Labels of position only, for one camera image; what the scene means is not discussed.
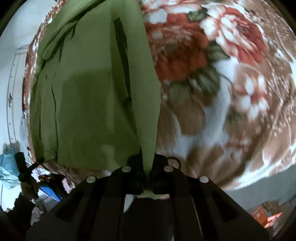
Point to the green hooded jacket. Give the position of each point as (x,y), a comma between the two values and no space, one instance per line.
(92,104)

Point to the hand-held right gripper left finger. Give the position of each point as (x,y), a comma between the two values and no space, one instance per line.
(136,171)

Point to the orange box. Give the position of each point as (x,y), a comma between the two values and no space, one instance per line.
(266,216)

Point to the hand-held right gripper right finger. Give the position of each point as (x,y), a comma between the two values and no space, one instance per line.
(159,171)

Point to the blue cloth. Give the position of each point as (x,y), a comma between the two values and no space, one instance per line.
(49,192)

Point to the person's left hand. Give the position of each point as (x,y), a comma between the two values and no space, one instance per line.
(30,188)

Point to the grey cloth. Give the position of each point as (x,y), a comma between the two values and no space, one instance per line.
(25,127)

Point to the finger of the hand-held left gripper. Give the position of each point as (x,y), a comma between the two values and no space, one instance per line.
(20,164)

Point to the white bed headboard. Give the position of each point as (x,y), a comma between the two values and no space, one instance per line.
(16,92)

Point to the floral blanket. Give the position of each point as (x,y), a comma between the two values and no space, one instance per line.
(231,92)

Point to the person's left forearm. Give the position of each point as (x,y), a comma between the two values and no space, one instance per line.
(20,210)

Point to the teal cloth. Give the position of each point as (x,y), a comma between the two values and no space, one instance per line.
(7,166)

